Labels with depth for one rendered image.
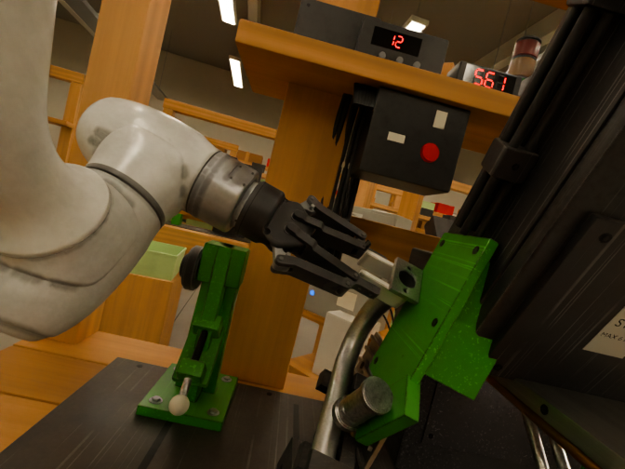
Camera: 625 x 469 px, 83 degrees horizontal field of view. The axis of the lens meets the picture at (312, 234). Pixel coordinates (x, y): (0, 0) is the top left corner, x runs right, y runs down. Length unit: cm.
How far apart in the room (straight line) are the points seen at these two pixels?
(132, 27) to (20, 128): 58
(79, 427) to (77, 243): 33
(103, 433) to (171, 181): 36
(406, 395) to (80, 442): 42
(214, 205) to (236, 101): 1037
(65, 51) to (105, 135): 1162
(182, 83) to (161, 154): 1063
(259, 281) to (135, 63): 49
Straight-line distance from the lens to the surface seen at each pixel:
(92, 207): 36
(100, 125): 48
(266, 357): 79
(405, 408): 40
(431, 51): 74
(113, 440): 60
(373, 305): 51
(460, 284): 41
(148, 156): 43
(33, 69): 31
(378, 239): 84
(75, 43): 1206
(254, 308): 76
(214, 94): 1087
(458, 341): 43
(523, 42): 97
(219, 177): 43
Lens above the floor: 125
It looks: 3 degrees down
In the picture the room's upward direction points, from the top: 14 degrees clockwise
